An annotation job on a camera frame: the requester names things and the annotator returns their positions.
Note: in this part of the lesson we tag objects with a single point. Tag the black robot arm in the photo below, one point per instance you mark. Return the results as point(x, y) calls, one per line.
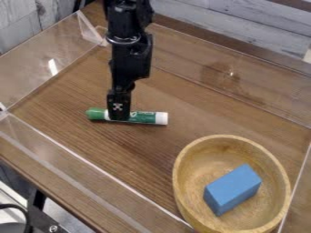
point(128, 16)

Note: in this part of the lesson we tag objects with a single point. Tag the brown wooden bowl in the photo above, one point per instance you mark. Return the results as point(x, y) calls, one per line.
point(208, 158)

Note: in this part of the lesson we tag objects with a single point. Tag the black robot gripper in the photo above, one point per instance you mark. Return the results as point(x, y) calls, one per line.
point(129, 66)

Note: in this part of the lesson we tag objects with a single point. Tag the blue foam block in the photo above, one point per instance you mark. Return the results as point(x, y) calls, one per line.
point(231, 189)

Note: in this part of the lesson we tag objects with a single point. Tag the green Expo marker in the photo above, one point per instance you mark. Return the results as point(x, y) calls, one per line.
point(137, 117)

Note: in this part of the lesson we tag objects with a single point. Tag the black metal table leg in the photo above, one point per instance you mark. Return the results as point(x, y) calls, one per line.
point(38, 199)

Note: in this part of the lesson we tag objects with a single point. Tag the clear acrylic tray wall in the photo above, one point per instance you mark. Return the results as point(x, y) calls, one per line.
point(107, 170)

